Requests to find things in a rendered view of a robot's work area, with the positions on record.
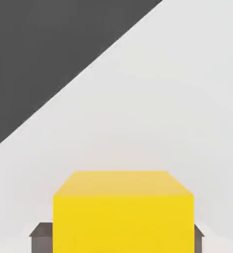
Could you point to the small yellow cube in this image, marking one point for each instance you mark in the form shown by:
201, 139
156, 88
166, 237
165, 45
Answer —
123, 217

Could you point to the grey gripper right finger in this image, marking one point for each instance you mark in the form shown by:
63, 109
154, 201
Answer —
198, 240

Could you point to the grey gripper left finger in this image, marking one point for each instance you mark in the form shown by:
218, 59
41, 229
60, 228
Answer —
41, 238

